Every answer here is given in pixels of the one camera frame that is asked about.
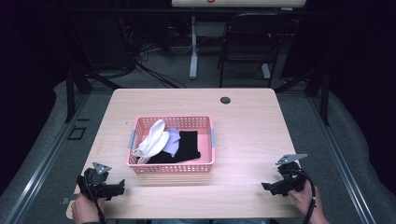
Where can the person's left hand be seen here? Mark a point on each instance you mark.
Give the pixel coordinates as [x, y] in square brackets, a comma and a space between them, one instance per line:
[85, 210]

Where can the metal floor rail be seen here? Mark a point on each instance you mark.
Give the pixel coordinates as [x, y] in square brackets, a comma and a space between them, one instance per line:
[342, 161]
[46, 158]

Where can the black folding chair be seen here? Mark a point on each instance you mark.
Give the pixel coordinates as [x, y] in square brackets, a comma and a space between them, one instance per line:
[249, 40]

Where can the black sock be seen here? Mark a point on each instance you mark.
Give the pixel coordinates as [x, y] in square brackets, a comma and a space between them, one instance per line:
[186, 146]

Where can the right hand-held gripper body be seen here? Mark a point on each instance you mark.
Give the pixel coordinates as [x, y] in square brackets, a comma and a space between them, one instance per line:
[291, 177]

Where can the lavender sock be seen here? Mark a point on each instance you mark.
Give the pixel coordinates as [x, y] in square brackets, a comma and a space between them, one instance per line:
[173, 141]

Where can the black table grommet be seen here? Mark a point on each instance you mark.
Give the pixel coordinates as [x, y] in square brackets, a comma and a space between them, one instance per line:
[225, 100]

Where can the pink plastic basket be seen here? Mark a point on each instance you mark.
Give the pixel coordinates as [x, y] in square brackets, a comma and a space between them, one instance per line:
[205, 124]

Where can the white desk with legs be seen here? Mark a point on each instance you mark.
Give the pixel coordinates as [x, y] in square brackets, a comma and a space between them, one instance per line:
[193, 46]

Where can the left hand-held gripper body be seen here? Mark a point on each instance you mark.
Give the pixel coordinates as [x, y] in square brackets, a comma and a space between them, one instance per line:
[93, 182]

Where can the black metal stand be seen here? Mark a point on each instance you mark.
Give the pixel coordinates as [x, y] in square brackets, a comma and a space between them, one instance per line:
[71, 93]
[324, 93]

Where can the person's right hand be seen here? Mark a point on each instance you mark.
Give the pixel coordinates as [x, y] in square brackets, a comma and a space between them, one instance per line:
[303, 197]

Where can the small grey tab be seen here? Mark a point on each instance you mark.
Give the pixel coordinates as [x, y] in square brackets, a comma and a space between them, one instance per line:
[66, 200]

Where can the white sock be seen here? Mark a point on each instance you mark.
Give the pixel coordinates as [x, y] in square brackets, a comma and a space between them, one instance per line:
[154, 141]

